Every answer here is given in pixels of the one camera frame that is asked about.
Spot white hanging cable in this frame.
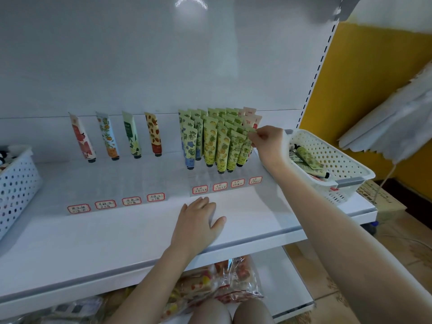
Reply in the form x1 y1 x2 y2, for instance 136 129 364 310
378 162 399 189

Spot clear divider tray with labels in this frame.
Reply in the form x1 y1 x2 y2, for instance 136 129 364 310
67 175 264 215

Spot person's leg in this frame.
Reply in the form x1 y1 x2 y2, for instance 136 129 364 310
233 300 274 324
189 300 234 324

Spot person's left forearm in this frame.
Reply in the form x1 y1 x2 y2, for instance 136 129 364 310
108 247 200 324

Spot small brown cardboard box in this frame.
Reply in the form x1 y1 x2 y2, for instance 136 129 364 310
356 180 408 223

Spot white metal shelf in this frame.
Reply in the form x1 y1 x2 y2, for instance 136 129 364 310
0 0 432 324

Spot person's right forearm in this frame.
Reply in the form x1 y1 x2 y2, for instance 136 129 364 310
270 162 432 324

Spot white perforated plastic basket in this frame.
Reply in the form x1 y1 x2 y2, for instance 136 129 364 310
0 146 43 240
283 128 376 205

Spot row of hand cream tubes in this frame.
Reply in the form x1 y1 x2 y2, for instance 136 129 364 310
69 106 263 175

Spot person's right hand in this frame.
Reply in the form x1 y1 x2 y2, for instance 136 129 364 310
248 126 291 174

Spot person's left leg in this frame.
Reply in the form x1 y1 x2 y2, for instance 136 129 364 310
189 300 234 324

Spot pile of green hand cream tubes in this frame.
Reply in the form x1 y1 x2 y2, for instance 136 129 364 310
290 144 332 180

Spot person's right leg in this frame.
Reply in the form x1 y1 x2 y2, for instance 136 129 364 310
233 300 274 324

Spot pile of pale hand cream tubes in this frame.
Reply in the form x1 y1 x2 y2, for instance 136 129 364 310
0 146 28 166

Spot pile of snack packets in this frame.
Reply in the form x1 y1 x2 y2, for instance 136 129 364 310
20 256 264 324

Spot person's left hand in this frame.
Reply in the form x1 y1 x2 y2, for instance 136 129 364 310
169 197 227 261

